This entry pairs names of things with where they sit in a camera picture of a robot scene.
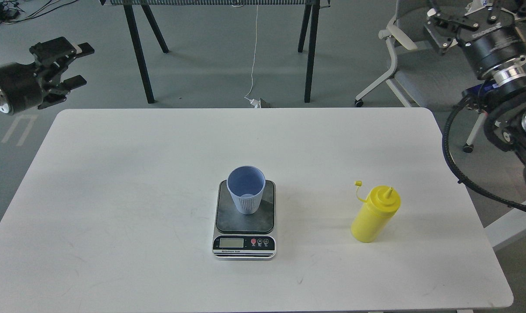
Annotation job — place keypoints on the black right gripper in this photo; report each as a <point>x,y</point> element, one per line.
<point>491,45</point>

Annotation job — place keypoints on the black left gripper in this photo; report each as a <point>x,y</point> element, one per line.
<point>21,88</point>

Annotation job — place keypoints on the yellow squeeze bottle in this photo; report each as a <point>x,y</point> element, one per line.
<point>379,206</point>

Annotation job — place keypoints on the blue plastic cup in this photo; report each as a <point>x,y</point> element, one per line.
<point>246,185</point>

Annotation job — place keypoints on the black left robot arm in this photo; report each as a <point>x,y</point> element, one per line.
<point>51,76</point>

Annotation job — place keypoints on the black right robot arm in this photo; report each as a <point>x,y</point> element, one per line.
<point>502,97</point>

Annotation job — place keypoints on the digital kitchen scale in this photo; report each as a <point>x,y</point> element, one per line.
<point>245,237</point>

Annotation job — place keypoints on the grey office chair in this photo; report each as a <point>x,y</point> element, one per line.
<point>418,75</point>

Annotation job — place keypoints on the black trestle table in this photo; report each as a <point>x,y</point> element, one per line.
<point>237,27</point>

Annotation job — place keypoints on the white power adapter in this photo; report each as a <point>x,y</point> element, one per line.
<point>259,103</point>

